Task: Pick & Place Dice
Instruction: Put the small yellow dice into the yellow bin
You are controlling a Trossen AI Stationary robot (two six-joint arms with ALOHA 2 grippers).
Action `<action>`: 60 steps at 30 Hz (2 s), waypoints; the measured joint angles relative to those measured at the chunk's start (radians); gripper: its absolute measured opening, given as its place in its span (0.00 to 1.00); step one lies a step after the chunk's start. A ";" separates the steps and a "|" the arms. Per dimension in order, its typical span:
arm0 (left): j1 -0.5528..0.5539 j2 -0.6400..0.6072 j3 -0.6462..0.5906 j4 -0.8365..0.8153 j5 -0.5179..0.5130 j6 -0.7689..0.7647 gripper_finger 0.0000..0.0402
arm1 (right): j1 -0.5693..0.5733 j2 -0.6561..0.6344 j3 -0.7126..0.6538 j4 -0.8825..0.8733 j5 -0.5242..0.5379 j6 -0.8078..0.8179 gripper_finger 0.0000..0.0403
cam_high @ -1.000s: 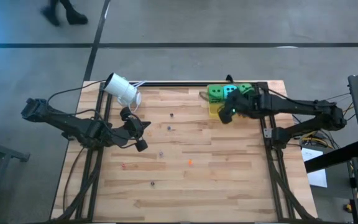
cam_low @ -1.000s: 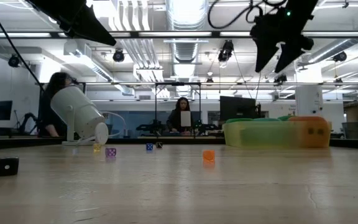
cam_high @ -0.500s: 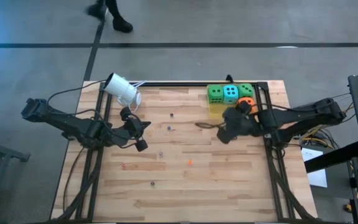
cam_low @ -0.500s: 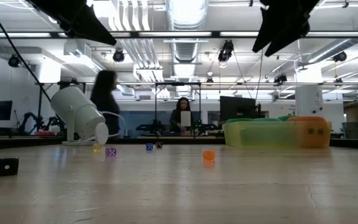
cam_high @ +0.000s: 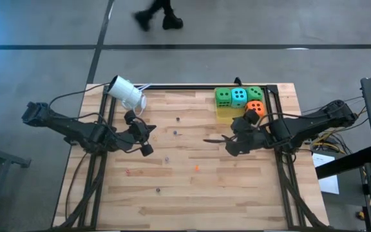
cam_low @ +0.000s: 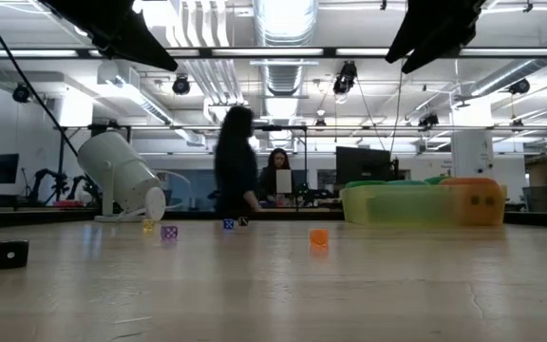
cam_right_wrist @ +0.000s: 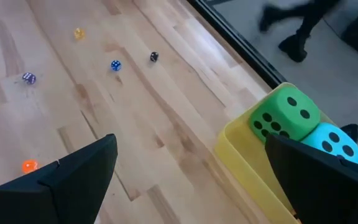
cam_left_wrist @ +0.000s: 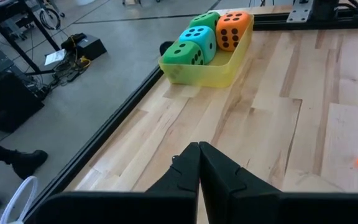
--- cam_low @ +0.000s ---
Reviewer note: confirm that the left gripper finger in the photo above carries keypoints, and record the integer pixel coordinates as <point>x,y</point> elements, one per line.
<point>143,45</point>

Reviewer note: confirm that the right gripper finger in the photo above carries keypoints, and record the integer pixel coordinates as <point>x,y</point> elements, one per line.
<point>439,47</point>
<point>435,21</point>

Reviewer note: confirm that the orange foam die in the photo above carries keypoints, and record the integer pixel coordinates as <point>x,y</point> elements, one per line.
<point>468,181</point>

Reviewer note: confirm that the teal foam die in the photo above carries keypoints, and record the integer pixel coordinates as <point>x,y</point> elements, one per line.
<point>406,182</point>

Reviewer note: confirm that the yellow translucent plastic bin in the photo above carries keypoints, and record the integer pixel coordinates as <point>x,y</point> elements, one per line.
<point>397,206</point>

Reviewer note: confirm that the small yellow die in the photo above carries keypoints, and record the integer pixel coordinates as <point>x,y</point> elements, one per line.
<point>148,225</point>

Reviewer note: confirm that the small purple die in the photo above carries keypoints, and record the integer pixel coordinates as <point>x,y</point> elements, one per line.
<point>169,232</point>

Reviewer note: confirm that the small blue die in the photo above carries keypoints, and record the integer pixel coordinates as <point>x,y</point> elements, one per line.
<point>228,223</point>

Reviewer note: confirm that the small orange die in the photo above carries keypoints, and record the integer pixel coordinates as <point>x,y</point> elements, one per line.
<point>319,237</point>

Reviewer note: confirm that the black background robot arm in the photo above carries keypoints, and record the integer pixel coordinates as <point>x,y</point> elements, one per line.
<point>41,183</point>
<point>83,187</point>

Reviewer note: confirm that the black overhead beam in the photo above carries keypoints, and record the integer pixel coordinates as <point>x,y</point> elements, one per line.
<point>193,51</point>

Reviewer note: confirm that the white building column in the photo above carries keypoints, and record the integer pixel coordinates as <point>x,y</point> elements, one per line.
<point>473,152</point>

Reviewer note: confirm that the black computer monitor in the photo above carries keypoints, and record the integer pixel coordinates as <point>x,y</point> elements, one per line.
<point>3,168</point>
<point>361,166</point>

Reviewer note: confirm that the person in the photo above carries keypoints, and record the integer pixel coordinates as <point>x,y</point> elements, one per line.
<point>235,161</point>
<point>278,159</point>

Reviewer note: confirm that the white rectangular panel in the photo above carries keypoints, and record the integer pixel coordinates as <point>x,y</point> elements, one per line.
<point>284,181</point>

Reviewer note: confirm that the small black die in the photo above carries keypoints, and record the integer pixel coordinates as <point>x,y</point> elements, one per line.
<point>11,255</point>
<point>243,221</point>

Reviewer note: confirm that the white cylindrical camera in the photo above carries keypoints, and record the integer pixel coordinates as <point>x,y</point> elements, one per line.
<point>121,176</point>

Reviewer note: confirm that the silver ceiling air duct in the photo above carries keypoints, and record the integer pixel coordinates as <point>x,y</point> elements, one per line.
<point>285,38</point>

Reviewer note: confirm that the black background rig frame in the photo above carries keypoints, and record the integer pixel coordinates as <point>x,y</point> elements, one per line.
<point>273,127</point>

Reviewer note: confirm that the black aluminium table frame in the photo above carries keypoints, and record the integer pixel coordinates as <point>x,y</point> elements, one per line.
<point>31,218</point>

